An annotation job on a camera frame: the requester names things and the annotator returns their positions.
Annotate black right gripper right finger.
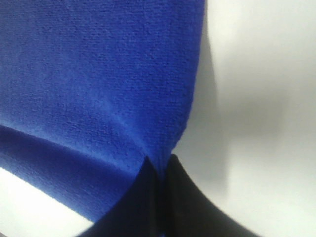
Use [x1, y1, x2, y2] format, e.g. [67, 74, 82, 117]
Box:
[164, 154, 258, 237]

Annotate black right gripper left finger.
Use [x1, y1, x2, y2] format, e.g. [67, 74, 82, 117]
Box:
[81, 158, 160, 237]

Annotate blue towel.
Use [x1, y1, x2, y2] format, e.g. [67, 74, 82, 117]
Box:
[0, 0, 205, 237]

